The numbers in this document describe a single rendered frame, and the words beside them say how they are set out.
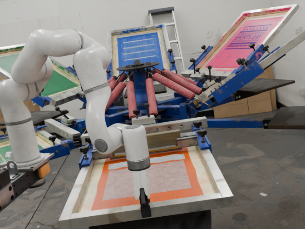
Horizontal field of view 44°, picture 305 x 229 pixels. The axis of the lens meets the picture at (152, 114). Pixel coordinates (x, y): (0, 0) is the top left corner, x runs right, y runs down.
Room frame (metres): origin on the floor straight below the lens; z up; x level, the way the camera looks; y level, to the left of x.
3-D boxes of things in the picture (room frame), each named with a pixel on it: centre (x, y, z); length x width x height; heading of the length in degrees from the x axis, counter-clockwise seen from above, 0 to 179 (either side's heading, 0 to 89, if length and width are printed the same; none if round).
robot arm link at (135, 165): (1.17, 0.07, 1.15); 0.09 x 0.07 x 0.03; 179
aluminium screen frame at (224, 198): (1.53, 0.06, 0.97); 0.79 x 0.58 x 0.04; 179
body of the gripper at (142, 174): (1.16, 0.07, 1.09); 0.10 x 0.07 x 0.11; 179
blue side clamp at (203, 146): (1.77, -0.22, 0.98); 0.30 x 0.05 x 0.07; 179
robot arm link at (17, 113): (1.38, 0.49, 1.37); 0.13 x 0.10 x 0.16; 154
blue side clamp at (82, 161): (1.78, 0.34, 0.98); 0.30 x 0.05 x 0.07; 179
